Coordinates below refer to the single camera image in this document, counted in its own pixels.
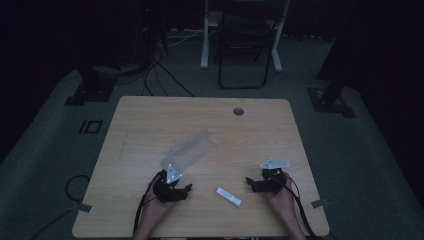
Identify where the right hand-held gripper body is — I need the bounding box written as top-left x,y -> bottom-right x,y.
250,157 -> 291,195

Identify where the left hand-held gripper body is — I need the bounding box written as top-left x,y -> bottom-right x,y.
152,163 -> 186,204

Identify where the person's left hand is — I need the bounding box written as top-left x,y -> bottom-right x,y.
142,183 -> 178,232

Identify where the person's right hand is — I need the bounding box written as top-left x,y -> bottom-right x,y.
265,171 -> 302,222

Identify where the small white box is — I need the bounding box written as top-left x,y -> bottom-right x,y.
215,186 -> 244,209

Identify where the clear plastic bag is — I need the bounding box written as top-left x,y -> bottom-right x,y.
159,128 -> 218,175

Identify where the grey tape piece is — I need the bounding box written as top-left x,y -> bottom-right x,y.
310,198 -> 332,210

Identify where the black stand base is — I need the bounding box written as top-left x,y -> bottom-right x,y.
306,33 -> 357,119
64,65 -> 118,107

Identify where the black folding chair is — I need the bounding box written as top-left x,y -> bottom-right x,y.
217,0 -> 278,91

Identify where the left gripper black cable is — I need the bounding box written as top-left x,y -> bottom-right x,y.
132,171 -> 165,235

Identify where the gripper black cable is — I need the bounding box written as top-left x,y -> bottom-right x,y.
273,175 -> 318,240
132,171 -> 165,235

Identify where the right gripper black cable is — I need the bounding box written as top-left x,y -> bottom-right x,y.
273,175 -> 318,240

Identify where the black floor cable bundle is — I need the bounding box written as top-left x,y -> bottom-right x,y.
141,46 -> 196,98

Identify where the white desk frame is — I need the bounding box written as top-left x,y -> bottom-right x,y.
200,0 -> 292,73

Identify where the white floor cable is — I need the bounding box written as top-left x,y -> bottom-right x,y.
155,29 -> 205,48

